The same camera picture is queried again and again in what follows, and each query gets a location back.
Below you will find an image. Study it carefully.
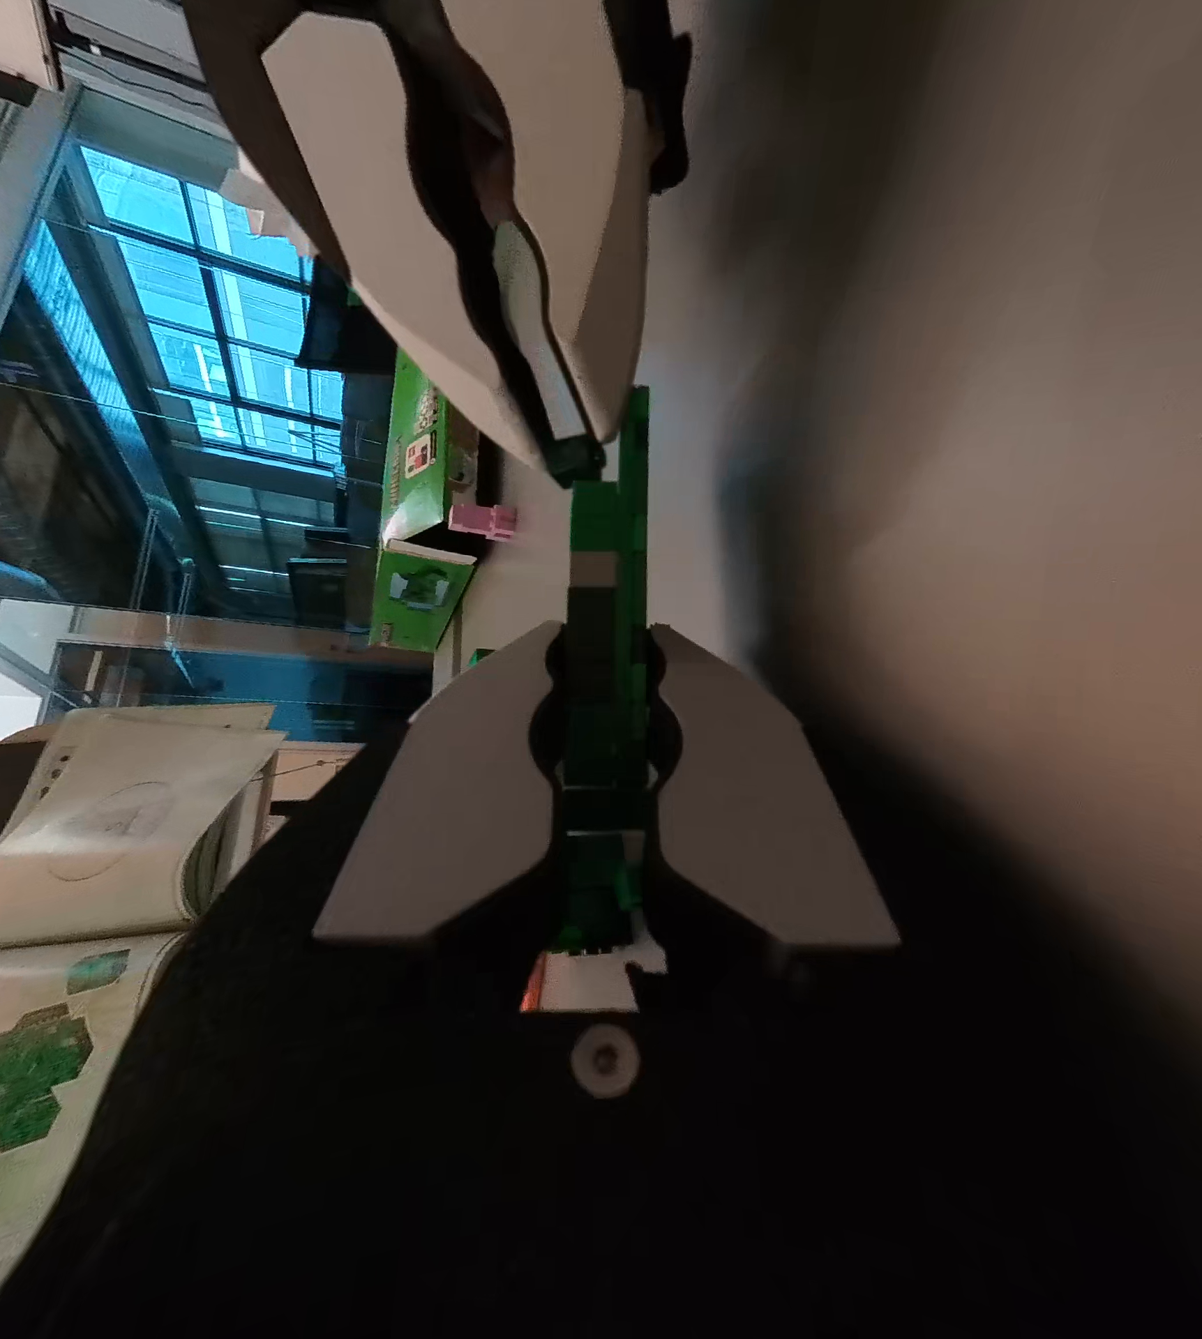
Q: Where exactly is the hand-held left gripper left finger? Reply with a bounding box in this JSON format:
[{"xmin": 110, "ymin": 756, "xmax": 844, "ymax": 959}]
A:
[{"xmin": 311, "ymin": 620, "xmax": 573, "ymax": 948}]

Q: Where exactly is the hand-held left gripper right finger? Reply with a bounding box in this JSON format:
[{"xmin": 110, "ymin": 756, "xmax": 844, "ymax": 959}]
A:
[{"xmin": 647, "ymin": 622, "xmax": 905, "ymax": 952}]

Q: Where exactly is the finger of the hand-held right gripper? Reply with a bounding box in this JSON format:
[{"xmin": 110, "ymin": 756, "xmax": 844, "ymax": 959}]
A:
[
  {"xmin": 262, "ymin": 13, "xmax": 560, "ymax": 477},
  {"xmin": 438, "ymin": 0, "xmax": 656, "ymax": 445}
]

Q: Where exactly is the green lego panel assembly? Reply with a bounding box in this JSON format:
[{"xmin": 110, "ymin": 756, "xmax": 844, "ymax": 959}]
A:
[{"xmin": 558, "ymin": 384, "xmax": 668, "ymax": 957}]

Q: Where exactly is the green lego box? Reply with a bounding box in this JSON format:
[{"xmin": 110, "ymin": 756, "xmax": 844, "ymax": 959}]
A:
[{"xmin": 366, "ymin": 347, "xmax": 482, "ymax": 652}]

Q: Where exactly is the paned window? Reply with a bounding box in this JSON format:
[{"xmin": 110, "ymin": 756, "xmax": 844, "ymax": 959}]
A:
[{"xmin": 31, "ymin": 140, "xmax": 351, "ymax": 493}]

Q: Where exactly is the glass partition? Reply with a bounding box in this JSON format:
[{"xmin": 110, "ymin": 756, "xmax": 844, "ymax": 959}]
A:
[{"xmin": 0, "ymin": 589, "xmax": 434, "ymax": 737}]

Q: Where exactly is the open instruction booklet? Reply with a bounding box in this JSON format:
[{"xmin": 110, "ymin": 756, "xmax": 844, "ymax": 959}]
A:
[{"xmin": 0, "ymin": 703, "xmax": 288, "ymax": 1314}]

